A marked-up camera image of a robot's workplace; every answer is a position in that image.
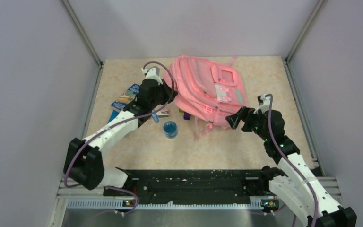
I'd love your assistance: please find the blue round lidded container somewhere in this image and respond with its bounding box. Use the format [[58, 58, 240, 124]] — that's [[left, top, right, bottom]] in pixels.
[[163, 121, 178, 139]]

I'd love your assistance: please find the white mini stapler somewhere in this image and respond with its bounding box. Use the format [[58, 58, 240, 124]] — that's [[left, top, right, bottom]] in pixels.
[[157, 108, 170, 118]]

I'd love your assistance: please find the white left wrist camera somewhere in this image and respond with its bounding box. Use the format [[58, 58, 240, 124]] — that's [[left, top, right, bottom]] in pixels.
[[141, 66, 163, 85]]

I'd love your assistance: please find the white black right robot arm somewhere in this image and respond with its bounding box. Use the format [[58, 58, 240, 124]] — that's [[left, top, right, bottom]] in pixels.
[[225, 106, 357, 227]]

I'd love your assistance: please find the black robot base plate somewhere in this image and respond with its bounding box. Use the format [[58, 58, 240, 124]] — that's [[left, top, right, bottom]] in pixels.
[[103, 169, 290, 206]]

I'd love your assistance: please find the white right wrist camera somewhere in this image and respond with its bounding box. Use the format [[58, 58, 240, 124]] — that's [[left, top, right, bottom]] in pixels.
[[255, 94, 271, 114]]

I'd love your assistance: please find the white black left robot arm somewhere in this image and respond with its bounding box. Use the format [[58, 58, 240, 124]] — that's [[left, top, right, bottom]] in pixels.
[[63, 79, 177, 195]]

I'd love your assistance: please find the aluminium corner post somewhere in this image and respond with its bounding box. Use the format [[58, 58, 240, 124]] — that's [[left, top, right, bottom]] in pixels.
[[59, 0, 103, 67], [285, 0, 328, 64]]

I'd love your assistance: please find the blue paperback book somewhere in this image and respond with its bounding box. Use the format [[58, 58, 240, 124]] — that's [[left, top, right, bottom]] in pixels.
[[108, 110, 119, 123]]

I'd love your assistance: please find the light blue eraser stick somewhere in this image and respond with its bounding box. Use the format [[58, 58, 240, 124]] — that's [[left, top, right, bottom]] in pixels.
[[152, 110, 159, 123]]

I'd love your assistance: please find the right aluminium corner post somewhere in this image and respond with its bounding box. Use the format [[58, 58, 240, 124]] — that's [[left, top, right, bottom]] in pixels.
[[285, 0, 328, 64]]

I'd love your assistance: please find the purple small block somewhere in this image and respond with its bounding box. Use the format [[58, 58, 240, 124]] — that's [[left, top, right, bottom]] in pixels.
[[183, 112, 190, 120]]

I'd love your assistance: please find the left aluminium corner post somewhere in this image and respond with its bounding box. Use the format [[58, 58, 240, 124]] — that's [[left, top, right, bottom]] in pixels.
[[59, 0, 103, 67]]

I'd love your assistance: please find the treehouse paperback book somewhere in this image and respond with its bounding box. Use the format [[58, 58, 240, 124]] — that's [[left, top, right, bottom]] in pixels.
[[111, 83, 140, 112]]

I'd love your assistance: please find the pink student backpack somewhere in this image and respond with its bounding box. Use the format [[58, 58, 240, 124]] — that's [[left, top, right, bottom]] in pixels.
[[164, 55, 247, 140]]

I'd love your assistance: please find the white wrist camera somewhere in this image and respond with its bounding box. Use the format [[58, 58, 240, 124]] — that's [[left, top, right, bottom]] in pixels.
[[255, 94, 271, 114], [141, 66, 163, 85]]

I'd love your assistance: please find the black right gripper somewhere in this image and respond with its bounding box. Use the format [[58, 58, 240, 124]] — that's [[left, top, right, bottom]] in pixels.
[[226, 105, 270, 141]]

